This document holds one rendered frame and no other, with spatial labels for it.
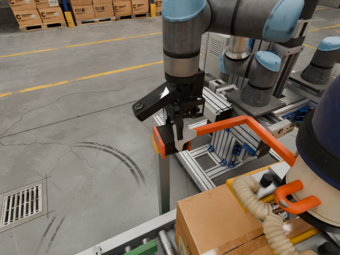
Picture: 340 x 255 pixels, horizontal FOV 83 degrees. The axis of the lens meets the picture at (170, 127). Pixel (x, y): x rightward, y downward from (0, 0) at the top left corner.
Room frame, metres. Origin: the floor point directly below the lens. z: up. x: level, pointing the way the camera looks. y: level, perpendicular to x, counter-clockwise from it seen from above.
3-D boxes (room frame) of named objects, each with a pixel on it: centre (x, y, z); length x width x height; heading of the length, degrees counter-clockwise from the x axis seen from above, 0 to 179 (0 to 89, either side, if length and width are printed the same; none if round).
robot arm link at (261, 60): (0.87, -0.44, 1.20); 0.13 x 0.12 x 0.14; 60
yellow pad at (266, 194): (0.34, -0.34, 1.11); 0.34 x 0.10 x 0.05; 110
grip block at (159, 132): (0.39, 0.00, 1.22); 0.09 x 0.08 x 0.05; 20
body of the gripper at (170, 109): (0.40, -0.03, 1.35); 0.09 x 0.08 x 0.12; 111
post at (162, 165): (0.61, 0.04, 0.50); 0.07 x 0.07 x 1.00; 25
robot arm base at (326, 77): (1.09, -0.89, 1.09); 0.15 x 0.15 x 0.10
